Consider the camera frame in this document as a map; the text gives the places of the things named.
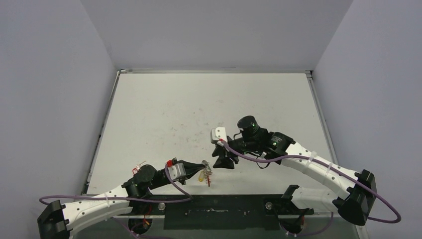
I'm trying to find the silver key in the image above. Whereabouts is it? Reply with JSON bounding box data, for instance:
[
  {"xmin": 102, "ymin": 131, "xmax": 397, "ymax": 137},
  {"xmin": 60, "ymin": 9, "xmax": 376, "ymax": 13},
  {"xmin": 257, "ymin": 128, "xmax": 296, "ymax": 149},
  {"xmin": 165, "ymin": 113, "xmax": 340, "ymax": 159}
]
[{"xmin": 135, "ymin": 161, "xmax": 146, "ymax": 168}]

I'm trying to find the steel key organizer ring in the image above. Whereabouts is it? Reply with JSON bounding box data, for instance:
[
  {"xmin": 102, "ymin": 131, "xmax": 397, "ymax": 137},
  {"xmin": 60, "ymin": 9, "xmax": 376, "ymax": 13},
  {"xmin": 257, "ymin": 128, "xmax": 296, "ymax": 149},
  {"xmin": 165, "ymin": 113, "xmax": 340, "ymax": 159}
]
[{"xmin": 201, "ymin": 160, "xmax": 213, "ymax": 188}]

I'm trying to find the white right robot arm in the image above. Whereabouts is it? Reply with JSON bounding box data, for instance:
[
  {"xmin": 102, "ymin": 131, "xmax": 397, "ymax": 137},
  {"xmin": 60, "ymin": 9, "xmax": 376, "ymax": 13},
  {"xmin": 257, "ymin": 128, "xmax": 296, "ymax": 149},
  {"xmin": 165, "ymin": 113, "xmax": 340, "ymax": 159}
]
[{"xmin": 211, "ymin": 116, "xmax": 377, "ymax": 226}]

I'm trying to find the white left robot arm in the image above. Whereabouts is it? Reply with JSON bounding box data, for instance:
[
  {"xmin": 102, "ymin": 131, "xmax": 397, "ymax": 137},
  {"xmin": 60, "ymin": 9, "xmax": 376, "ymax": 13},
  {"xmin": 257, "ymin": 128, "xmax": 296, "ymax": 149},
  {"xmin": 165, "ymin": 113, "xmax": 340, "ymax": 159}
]
[{"xmin": 37, "ymin": 158, "xmax": 209, "ymax": 239}]

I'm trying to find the yellow key tag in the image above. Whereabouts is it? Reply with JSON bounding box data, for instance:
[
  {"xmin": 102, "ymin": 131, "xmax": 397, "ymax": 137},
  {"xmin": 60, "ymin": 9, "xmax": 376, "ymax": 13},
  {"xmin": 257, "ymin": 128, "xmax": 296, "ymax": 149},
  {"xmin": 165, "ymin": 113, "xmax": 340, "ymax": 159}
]
[{"xmin": 198, "ymin": 171, "xmax": 205, "ymax": 182}]

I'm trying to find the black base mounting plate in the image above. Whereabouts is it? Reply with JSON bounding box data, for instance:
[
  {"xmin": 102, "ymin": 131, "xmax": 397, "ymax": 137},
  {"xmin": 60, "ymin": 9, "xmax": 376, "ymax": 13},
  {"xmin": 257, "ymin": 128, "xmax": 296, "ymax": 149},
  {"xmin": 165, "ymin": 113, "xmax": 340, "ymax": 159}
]
[{"xmin": 126, "ymin": 194, "xmax": 314, "ymax": 234}]

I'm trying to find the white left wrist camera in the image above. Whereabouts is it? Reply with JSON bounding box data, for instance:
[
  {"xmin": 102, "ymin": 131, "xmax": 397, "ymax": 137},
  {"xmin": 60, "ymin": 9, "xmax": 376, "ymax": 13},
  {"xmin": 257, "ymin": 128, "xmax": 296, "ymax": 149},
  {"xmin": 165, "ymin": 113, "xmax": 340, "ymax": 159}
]
[{"xmin": 166, "ymin": 159, "xmax": 187, "ymax": 181}]

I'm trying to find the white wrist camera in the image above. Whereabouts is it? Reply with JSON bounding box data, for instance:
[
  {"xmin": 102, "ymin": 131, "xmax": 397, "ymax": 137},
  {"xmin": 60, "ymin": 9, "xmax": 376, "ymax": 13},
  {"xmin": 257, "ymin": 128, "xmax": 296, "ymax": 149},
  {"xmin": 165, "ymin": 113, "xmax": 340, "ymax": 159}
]
[
  {"xmin": 166, "ymin": 159, "xmax": 187, "ymax": 181},
  {"xmin": 210, "ymin": 126, "xmax": 227, "ymax": 144}
]

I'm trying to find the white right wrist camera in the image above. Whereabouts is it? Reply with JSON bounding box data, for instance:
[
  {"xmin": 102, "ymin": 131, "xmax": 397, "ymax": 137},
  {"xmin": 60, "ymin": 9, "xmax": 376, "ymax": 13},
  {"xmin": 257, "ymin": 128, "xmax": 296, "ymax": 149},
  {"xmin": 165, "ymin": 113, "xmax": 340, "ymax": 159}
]
[{"xmin": 210, "ymin": 126, "xmax": 227, "ymax": 144}]

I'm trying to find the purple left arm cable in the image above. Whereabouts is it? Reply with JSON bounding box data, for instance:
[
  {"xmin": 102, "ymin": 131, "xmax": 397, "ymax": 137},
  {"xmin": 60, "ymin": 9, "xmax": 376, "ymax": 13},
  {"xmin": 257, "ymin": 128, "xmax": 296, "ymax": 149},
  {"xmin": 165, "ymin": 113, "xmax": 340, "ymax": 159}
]
[{"xmin": 39, "ymin": 165, "xmax": 193, "ymax": 206}]

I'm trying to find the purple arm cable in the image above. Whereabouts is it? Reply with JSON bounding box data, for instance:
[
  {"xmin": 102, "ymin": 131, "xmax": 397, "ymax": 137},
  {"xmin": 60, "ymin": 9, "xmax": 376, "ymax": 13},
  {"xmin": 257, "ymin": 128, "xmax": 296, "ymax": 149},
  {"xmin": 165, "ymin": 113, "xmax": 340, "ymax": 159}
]
[
  {"xmin": 39, "ymin": 165, "xmax": 193, "ymax": 206},
  {"xmin": 221, "ymin": 141, "xmax": 402, "ymax": 224}
]

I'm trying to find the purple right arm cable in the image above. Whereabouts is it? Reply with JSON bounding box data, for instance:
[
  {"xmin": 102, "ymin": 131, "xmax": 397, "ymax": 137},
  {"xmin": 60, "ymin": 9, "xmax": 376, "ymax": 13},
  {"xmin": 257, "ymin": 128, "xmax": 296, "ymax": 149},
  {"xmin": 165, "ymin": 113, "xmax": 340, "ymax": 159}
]
[{"xmin": 221, "ymin": 141, "xmax": 402, "ymax": 224}]

